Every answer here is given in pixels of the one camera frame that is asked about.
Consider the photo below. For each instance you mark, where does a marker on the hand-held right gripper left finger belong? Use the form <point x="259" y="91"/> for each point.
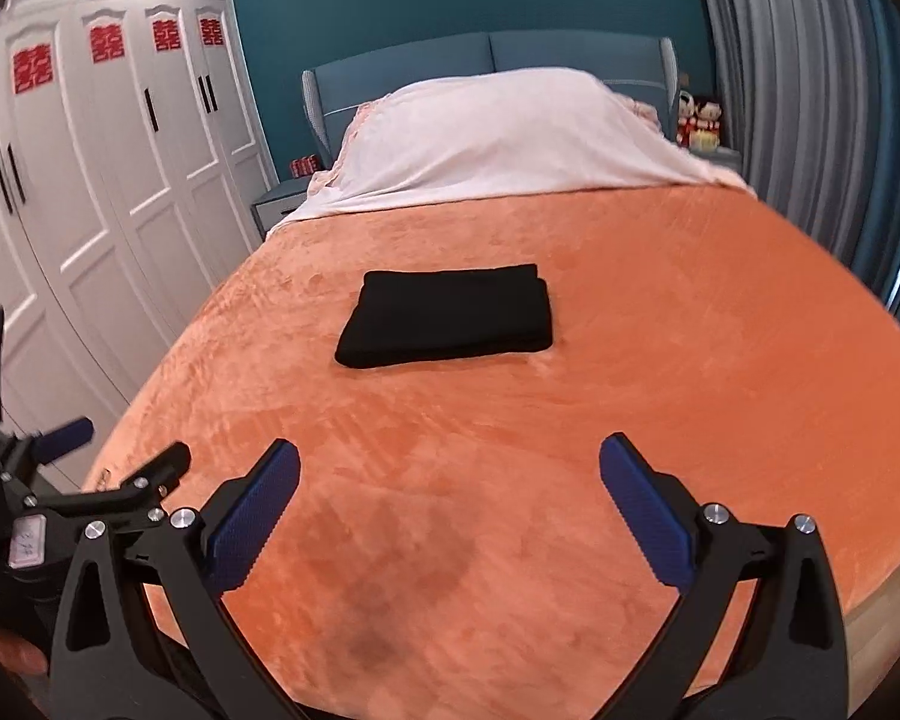
<point x="251" y="525"/>

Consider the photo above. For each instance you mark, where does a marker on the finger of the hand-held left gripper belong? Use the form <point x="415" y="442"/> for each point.
<point x="157" y="469"/>
<point x="64" y="439"/>

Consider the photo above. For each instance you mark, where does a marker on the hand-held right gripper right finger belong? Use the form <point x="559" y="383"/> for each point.
<point x="645" y="517"/>

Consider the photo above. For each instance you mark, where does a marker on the black pants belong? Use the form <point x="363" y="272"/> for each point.
<point x="442" y="315"/>

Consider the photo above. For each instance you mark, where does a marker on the person's left hand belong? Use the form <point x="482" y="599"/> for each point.
<point x="15" y="652"/>

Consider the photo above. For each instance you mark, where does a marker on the orange plush blanket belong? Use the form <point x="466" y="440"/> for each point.
<point x="570" y="390"/>

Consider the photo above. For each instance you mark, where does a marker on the white wardrobe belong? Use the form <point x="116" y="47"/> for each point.
<point x="120" y="187"/>

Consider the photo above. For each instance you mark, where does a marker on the blue nightstand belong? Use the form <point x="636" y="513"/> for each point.
<point x="727" y="157"/>
<point x="281" y="206"/>

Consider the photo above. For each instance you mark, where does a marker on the red paper wardrobe decal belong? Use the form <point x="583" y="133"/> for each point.
<point x="34" y="69"/>
<point x="211" y="31"/>
<point x="106" y="42"/>
<point x="166" y="34"/>

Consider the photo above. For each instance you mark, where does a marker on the red box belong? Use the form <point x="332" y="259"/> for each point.
<point x="304" y="166"/>

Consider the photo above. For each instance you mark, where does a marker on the dark blue curtain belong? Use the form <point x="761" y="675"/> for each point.
<point x="881" y="225"/>

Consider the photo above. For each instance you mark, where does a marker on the pink frilled quilt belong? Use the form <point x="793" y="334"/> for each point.
<point x="345" y="142"/>

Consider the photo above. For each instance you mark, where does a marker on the red white doll figurine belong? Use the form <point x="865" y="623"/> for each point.
<point x="707" y="124"/>
<point x="685" y="116"/>

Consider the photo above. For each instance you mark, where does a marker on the white pillow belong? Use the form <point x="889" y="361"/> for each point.
<point x="510" y="135"/>

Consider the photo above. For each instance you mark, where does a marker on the grey curtain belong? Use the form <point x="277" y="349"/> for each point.
<point x="795" y="90"/>

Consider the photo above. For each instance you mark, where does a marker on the blue bed headboard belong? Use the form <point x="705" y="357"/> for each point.
<point x="435" y="60"/>

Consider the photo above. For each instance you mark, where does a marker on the wooden bed frame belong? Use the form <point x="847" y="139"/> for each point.
<point x="881" y="615"/>

